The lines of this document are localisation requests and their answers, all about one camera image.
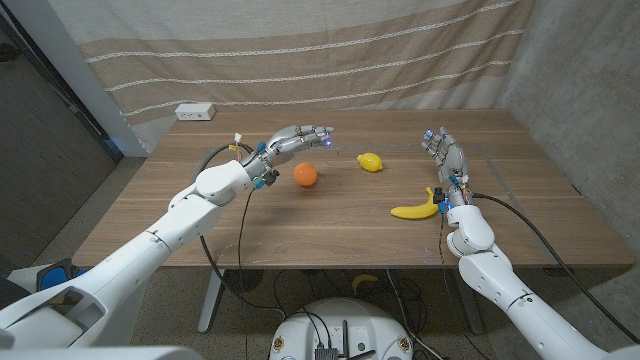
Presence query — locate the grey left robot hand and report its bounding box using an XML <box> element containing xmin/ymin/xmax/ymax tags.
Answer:
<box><xmin>240</xmin><ymin>124</ymin><xmax>335</xmax><ymax>182</ymax></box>

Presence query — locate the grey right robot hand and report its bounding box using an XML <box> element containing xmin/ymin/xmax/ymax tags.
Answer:
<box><xmin>421</xmin><ymin>126</ymin><xmax>472</xmax><ymax>206</ymax></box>

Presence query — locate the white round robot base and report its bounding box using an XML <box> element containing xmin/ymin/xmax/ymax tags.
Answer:
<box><xmin>268</xmin><ymin>297</ymin><xmax>415</xmax><ymax>360</ymax></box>

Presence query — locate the orange toy fruit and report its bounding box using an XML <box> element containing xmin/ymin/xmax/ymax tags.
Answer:
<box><xmin>293</xmin><ymin>162</ymin><xmax>319</xmax><ymax>189</ymax></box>

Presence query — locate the yellow toy banana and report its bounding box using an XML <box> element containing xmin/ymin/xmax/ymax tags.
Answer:
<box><xmin>390</xmin><ymin>186</ymin><xmax>441</xmax><ymax>221</ymax></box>

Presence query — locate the yellow toy lemon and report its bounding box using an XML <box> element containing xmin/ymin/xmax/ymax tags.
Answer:
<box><xmin>356</xmin><ymin>152</ymin><xmax>384</xmax><ymax>174</ymax></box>

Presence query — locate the beige striped backdrop cloth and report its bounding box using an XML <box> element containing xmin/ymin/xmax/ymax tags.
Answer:
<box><xmin>47</xmin><ymin>0</ymin><xmax>536</xmax><ymax>151</ymax></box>

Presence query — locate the white power strip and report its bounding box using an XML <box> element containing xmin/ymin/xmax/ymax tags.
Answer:
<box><xmin>174</xmin><ymin>102</ymin><xmax>217</xmax><ymax>122</ymax></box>

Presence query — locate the black round floor disc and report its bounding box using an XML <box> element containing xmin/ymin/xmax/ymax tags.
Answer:
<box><xmin>222</xmin><ymin>268</ymin><xmax>265</xmax><ymax>294</ymax></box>

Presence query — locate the white table leg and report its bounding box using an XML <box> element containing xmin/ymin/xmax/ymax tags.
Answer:
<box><xmin>197</xmin><ymin>268</ymin><xmax>226</xmax><ymax>335</ymax></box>
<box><xmin>452</xmin><ymin>272</ymin><xmax>486</xmax><ymax>335</ymax></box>

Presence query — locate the yellow banana on floor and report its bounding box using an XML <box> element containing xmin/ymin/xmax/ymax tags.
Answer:
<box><xmin>351</xmin><ymin>273</ymin><xmax>380</xmax><ymax>295</ymax></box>

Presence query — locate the blue and black floor object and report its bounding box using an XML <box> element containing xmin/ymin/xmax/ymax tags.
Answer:
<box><xmin>35</xmin><ymin>257</ymin><xmax>94</xmax><ymax>292</ymax></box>

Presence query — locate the white robot torso edge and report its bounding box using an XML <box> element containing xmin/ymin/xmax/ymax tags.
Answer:
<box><xmin>0</xmin><ymin>346</ymin><xmax>204</xmax><ymax>360</ymax></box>

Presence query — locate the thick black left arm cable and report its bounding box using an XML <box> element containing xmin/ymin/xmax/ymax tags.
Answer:
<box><xmin>192</xmin><ymin>142</ymin><xmax>287</xmax><ymax>321</ymax></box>

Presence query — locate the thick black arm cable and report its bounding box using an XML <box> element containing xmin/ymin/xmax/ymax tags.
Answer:
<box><xmin>471</xmin><ymin>192</ymin><xmax>640</xmax><ymax>345</ymax></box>
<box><xmin>192</xmin><ymin>142</ymin><xmax>287</xmax><ymax>321</ymax></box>

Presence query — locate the thin black left wrist cable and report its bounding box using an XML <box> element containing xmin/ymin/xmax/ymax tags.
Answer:
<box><xmin>236</xmin><ymin>185</ymin><xmax>257</xmax><ymax>360</ymax></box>

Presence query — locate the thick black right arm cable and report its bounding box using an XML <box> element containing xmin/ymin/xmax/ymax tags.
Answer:
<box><xmin>471</xmin><ymin>192</ymin><xmax>640</xmax><ymax>345</ymax></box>

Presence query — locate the dark perforated wall panel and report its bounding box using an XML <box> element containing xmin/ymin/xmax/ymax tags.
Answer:
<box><xmin>0</xmin><ymin>14</ymin><xmax>124</xmax><ymax>269</ymax></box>

